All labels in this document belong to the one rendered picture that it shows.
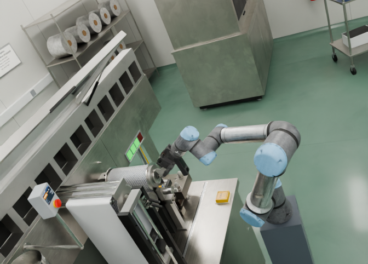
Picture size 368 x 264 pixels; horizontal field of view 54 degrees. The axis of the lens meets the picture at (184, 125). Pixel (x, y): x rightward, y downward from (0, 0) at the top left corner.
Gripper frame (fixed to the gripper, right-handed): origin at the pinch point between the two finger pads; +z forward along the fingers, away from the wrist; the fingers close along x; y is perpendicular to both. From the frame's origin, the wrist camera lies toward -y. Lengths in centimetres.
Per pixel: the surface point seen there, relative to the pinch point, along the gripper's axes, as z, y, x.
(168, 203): 7.7, -10.0, 7.4
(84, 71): -48, 51, 19
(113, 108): 14, 42, -38
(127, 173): 8.1, 16.1, 3.8
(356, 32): -33, -137, -319
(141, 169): 1.5, 11.1, 2.5
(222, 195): 5.1, -36.3, -14.1
